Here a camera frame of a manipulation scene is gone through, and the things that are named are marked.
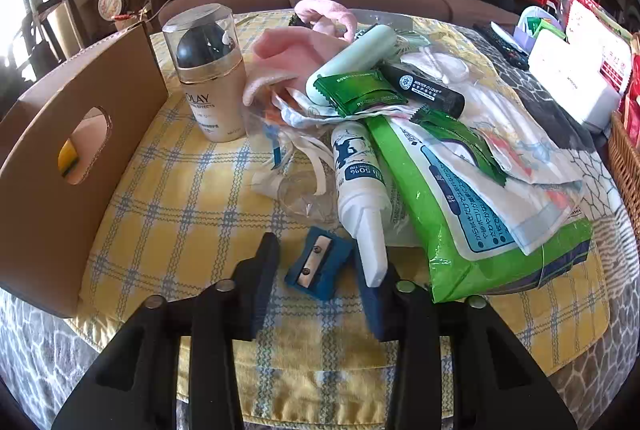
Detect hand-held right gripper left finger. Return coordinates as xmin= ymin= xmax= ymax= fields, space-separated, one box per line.
xmin=52 ymin=233 xmax=281 ymax=430

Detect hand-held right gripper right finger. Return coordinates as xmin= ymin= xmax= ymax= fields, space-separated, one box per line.
xmin=352 ymin=255 xmax=578 ymax=430

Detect blue pencil sharpener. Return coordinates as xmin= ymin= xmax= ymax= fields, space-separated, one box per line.
xmin=283 ymin=226 xmax=355 ymax=302

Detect green wet wipes pack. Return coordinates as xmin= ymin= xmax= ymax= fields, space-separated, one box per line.
xmin=364 ymin=113 xmax=594 ymax=304

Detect white bottle with blue label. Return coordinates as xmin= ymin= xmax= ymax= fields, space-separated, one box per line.
xmin=330 ymin=120 xmax=394 ymax=288

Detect white printed tote bag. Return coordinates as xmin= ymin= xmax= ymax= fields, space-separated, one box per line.
xmin=250 ymin=80 xmax=586 ymax=256

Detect brown cardboard box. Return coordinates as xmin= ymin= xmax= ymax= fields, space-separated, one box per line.
xmin=0 ymin=23 xmax=170 ymax=318

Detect yellow checked cloth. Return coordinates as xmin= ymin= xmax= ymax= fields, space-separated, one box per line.
xmin=75 ymin=10 xmax=611 ymax=411

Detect clear bag with small items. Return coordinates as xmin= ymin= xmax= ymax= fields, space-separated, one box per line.
xmin=247 ymin=98 xmax=313 ymax=171

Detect beige lotion bottle clear cap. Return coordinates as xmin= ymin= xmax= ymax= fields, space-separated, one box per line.
xmin=161 ymin=3 xmax=249 ymax=144

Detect green sachet packet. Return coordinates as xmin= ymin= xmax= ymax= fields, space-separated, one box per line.
xmin=312 ymin=71 xmax=410 ymax=118
xmin=409 ymin=106 xmax=507 ymax=185

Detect yellow green sponge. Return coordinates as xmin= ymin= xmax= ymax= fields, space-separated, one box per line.
xmin=57 ymin=137 xmax=77 ymax=175

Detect black lip balm tube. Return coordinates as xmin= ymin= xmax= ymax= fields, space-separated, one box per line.
xmin=379 ymin=61 xmax=467 ymax=118

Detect mint green tube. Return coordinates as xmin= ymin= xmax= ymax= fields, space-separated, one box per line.
xmin=306 ymin=24 xmax=398 ymax=107

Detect clear bag of cotton swabs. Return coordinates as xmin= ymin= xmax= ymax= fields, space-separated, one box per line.
xmin=397 ymin=44 xmax=473 ymax=84

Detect pink fluffy headband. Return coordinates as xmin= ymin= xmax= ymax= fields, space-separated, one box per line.
xmin=293 ymin=0 xmax=357 ymax=44

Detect black remote control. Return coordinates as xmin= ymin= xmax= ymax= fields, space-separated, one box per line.
xmin=472 ymin=23 xmax=531 ymax=71

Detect wicker basket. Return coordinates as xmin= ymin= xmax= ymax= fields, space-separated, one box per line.
xmin=607 ymin=110 xmax=640 ymax=216

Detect clear zip pouch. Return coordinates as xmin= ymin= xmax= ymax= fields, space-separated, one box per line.
xmin=350 ymin=8 xmax=415 ymax=34

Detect white tissue box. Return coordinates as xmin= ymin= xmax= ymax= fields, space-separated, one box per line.
xmin=527 ymin=28 xmax=624 ymax=134

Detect round tin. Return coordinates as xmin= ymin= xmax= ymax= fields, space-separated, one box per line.
xmin=97 ymin=0 xmax=127 ymax=22

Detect light purple container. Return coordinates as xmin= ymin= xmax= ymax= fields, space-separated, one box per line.
xmin=514 ymin=7 xmax=566 ymax=46

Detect red white snack bag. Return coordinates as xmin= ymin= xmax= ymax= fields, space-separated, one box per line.
xmin=565 ymin=0 xmax=635 ymax=97

